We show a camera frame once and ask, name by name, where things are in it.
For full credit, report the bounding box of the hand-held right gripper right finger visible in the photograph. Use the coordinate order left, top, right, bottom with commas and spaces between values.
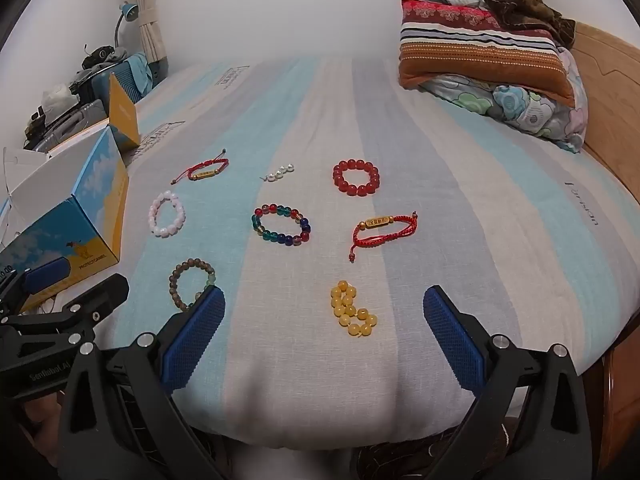
422, 285, 593, 480

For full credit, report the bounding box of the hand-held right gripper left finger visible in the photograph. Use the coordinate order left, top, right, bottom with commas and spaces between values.
57, 284, 226, 480

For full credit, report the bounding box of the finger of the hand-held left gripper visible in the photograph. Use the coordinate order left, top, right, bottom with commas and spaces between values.
0, 256, 71, 316
0, 274, 131, 346

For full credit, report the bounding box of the blue and yellow cardboard box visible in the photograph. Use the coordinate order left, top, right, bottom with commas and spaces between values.
0, 74, 142, 311

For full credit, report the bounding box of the brown bead bracelet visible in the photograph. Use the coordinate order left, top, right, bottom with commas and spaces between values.
168, 258, 217, 312

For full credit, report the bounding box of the pink bead bracelet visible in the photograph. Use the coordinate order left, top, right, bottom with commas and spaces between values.
148, 191, 187, 237

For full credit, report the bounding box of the yellow bead bracelet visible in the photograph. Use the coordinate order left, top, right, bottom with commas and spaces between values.
330, 280, 378, 337

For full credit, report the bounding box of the multicolour glass bead bracelet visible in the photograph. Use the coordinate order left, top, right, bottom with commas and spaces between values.
251, 203, 312, 247

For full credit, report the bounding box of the red cord bracelet gold charm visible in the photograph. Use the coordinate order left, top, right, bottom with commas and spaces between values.
170, 149, 230, 186
348, 211, 420, 263

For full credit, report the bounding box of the red bead bracelet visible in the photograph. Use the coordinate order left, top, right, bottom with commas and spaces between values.
332, 158, 381, 198

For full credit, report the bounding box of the striped bed sheet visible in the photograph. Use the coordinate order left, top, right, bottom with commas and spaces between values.
75, 55, 626, 451

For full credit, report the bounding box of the teal suitcase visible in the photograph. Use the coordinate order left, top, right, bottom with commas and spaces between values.
112, 52, 168, 103

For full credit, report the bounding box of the black bag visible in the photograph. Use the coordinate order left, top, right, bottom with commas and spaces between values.
70, 45, 131, 91

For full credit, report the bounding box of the floral quilt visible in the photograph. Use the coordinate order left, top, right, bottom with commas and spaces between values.
420, 47, 587, 153

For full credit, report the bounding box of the beige curtain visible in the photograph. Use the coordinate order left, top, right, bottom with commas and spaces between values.
125, 0, 171, 81

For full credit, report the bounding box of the blue desk lamp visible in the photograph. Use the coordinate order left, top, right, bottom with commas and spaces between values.
114, 2, 140, 51

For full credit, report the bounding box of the striped red brown pillow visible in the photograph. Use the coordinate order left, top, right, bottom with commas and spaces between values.
398, 0, 576, 106

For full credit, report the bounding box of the pearl bead string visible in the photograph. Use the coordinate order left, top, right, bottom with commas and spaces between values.
260, 162, 296, 182

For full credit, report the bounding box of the wooden bed frame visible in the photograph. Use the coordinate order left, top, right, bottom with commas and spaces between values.
570, 20, 640, 461

